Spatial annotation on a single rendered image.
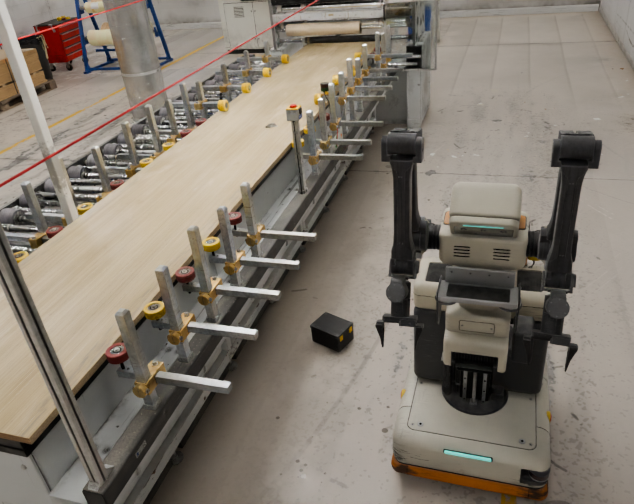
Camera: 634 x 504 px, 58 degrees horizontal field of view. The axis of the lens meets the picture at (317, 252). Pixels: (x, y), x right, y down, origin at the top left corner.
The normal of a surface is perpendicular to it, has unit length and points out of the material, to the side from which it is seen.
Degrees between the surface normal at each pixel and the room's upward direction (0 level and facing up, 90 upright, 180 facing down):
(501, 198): 43
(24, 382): 0
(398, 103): 90
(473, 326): 98
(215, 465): 0
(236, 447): 0
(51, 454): 90
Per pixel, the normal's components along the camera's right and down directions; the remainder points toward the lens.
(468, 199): -0.27, -0.27
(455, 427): -0.09, -0.85
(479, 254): -0.29, 0.64
